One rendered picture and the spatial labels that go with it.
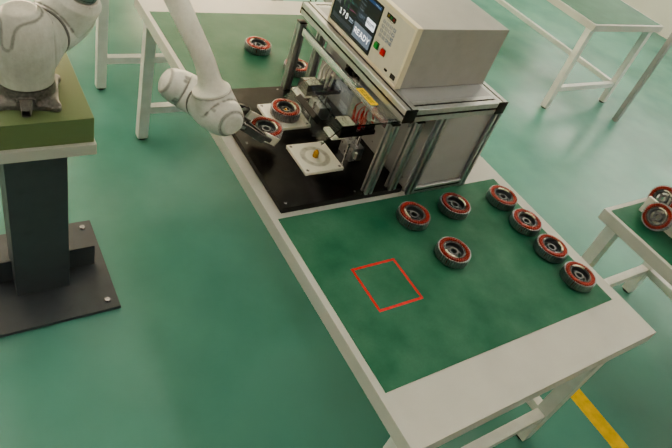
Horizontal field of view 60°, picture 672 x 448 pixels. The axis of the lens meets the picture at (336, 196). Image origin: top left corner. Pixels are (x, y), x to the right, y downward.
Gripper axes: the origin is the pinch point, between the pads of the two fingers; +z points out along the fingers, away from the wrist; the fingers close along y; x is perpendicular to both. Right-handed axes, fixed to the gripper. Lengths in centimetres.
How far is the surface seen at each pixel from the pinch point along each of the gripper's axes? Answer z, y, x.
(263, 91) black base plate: 16.3, 31.1, -1.7
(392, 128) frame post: 10.3, -30.3, -30.0
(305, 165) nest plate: 11.0, -13.9, -0.2
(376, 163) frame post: 17.3, -29.9, -17.8
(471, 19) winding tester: 24, -14, -70
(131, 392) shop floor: 1, -32, 96
